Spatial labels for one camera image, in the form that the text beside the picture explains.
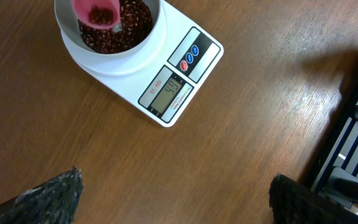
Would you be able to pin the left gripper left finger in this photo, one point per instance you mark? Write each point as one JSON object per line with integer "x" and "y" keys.
{"x": 54, "y": 201}

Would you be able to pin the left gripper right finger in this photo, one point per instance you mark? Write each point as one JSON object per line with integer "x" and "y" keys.
{"x": 293, "y": 203}

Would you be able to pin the pink measuring scoop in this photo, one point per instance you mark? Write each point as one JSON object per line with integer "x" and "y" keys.
{"x": 82, "y": 9}

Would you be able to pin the white digital kitchen scale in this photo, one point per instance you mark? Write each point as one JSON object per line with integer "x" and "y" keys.
{"x": 161, "y": 84}

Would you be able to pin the black metal rack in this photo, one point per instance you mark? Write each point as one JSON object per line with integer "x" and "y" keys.
{"x": 338, "y": 156}

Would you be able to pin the white round bowl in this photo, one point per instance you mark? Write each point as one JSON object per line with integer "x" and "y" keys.
{"x": 68, "y": 24}

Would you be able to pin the red beans in bowl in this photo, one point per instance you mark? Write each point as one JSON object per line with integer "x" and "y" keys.
{"x": 136, "y": 24}

